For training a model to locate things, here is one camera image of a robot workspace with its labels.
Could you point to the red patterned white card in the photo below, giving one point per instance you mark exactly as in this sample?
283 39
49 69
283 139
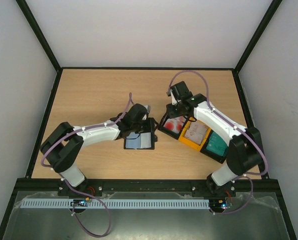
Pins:
196 132

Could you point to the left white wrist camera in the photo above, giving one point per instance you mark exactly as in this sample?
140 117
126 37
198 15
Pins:
148 110

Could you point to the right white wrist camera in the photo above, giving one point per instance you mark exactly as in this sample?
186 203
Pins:
174 101

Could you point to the controller board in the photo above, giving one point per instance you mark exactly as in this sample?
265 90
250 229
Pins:
221 205
79 205

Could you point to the right controller board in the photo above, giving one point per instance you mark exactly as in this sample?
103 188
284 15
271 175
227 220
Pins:
221 205

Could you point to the yellow tray middle compartment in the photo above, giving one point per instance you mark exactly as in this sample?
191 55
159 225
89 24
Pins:
185 141

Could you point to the red circle white card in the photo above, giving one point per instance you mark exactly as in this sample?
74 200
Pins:
175 124

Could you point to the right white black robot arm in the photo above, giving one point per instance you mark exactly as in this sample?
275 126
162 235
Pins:
244 145

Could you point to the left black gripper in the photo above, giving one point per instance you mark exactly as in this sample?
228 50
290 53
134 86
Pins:
149 126

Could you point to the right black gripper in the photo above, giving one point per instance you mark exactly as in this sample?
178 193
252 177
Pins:
172 110

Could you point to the black frame post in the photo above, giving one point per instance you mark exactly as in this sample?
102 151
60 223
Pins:
267 17
30 18

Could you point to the light blue slotted cable duct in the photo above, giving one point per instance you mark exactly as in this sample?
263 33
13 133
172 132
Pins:
53 203

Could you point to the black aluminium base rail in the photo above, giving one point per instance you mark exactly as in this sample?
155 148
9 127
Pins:
195 188

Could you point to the black tray left compartment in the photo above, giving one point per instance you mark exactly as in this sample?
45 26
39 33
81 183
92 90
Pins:
168 132

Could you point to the black card holder wallet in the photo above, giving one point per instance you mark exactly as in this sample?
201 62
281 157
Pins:
144 140

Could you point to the teal card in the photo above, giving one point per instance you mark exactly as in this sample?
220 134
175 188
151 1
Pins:
216 145

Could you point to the left controller board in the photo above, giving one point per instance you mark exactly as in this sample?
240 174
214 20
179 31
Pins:
79 205

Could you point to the black frame post left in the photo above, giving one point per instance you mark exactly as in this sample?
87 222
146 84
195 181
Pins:
30 18

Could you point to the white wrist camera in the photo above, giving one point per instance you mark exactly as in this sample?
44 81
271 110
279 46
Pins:
148 110
174 101

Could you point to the black frame post right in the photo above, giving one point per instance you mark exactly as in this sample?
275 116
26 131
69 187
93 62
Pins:
267 17

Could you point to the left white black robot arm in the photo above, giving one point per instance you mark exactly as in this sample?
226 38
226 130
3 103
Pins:
62 147

